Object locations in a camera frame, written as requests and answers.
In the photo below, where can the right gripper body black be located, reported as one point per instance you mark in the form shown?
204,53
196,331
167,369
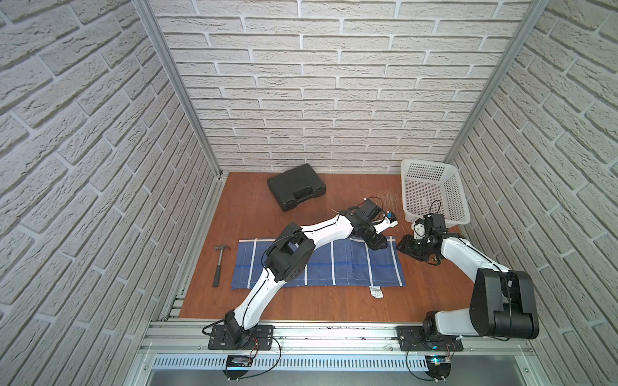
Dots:
417,248

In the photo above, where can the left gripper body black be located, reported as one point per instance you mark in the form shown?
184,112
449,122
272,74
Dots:
375,239

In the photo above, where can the blue checked pillowcase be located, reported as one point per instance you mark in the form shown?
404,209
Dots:
347,262

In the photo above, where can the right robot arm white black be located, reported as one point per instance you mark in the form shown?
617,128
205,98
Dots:
503,304

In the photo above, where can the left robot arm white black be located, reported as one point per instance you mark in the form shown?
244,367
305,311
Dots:
287,257

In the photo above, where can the white pillowcase label tag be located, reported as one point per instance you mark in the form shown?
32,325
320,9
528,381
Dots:
376,292

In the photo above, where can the white perforated plastic basket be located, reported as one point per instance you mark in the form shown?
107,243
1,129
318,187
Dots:
433,187

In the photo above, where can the black plastic tool case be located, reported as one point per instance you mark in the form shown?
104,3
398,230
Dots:
296,186

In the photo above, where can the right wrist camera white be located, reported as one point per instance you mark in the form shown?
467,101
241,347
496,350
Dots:
419,229

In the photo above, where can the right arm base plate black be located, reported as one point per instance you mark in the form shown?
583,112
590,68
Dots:
415,339

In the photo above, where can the right controller board with cables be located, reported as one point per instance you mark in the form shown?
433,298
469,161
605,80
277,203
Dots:
438,369

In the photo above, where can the controller board with cables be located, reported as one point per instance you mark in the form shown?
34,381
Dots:
438,369
237,366

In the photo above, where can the hammer with black handle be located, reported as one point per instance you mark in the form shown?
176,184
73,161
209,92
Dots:
221,249

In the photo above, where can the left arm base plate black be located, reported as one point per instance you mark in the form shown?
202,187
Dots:
259,337

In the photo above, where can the left controller board with cables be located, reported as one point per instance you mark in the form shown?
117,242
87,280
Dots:
237,366

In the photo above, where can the aluminium frame rail front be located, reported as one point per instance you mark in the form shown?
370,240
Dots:
185,336

